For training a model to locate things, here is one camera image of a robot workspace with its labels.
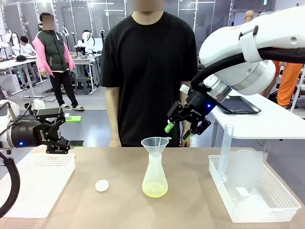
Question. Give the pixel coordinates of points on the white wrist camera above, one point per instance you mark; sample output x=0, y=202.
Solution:
x=38, y=103
x=184, y=88

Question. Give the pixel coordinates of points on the white workbench desk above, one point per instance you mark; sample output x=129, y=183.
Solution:
x=83, y=62

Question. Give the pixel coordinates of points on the person's right hand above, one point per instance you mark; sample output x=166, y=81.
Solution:
x=114, y=143

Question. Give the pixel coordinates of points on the black pole stand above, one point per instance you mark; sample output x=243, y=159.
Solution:
x=103, y=38

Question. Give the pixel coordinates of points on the mannequin in orange coat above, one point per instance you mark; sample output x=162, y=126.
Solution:
x=288, y=81

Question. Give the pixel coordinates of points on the person in black t-shirt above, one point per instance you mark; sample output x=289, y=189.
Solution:
x=147, y=71

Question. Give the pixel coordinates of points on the seated person in white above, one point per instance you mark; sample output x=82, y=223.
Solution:
x=26, y=47

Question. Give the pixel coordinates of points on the clear plastic bag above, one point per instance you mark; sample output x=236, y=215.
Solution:
x=252, y=199

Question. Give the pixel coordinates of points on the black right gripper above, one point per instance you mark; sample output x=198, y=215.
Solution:
x=200, y=105

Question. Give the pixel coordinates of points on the clear plastic graduated cylinder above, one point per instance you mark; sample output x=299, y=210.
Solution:
x=226, y=152

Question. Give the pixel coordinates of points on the clear plastic measuring beaker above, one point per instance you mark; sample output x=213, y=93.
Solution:
x=247, y=169

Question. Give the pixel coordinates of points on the person's left hand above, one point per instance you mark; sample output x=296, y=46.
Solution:
x=186, y=126

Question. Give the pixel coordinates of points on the person's right forearm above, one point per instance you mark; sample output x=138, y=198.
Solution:
x=113, y=112

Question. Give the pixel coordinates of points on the white lab robot arm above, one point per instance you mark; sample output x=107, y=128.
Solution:
x=87, y=40
x=13, y=40

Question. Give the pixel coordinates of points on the translucent plastic funnel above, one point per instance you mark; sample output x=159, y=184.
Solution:
x=155, y=144

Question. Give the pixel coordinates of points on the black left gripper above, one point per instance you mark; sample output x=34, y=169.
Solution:
x=26, y=133

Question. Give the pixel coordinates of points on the black plastic tray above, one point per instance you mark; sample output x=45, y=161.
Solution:
x=238, y=106

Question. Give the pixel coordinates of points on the grey plastic step stool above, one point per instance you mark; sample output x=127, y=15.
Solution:
x=82, y=84

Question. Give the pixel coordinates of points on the mannequin in grey jacket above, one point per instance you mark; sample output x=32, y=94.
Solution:
x=249, y=16

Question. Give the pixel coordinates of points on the person in pink hoodie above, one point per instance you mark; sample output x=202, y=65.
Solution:
x=53, y=52

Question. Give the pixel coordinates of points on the translucent plastic erlenmeyer flask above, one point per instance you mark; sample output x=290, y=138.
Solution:
x=155, y=183

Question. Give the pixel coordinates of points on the long white desk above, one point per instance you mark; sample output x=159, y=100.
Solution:
x=16, y=63

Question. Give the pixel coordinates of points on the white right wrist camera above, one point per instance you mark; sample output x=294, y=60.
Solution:
x=184, y=88

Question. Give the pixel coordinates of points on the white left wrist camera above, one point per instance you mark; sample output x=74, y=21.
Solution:
x=38, y=103

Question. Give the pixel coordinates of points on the round white flask cap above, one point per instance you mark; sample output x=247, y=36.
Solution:
x=102, y=185

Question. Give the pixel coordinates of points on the white perforated plastic basket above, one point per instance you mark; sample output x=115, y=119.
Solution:
x=281, y=198
x=35, y=186

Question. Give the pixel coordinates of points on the black cap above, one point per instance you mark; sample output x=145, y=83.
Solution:
x=21, y=58

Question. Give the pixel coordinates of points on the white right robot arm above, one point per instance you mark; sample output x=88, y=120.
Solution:
x=238, y=43

